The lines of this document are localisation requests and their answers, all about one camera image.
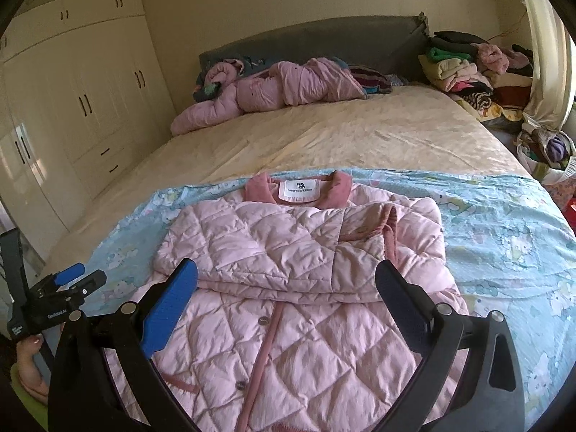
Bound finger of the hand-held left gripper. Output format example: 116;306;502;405
53;262;86;287
72;270;107;300

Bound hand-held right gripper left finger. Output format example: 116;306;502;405
47;257;212;432

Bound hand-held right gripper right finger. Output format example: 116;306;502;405
374;258;525;432

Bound pink quilted jacket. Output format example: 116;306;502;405
101;170;471;432

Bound white bag of clothes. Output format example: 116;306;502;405
515;121;576;185

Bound pile of folded clothes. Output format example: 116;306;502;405
418;31;536;122

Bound person's left hand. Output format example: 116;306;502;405
15;333;50;400

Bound black upright panel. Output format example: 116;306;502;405
0;229;28;325

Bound green cloth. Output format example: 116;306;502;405
9;362;48;417

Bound blue cartoon printed blanket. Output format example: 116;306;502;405
85;166;576;415

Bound cream wardrobe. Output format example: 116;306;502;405
0;0;176;271

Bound bed with beige sheet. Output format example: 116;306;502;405
38;81;576;432

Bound striped dark cloth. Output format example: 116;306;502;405
348;67;410;96

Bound crumpled pink duvet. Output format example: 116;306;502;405
170;57;367;136

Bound grey padded headboard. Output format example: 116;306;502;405
199;13;430;88

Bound cream curtain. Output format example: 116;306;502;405
513;0;576;122

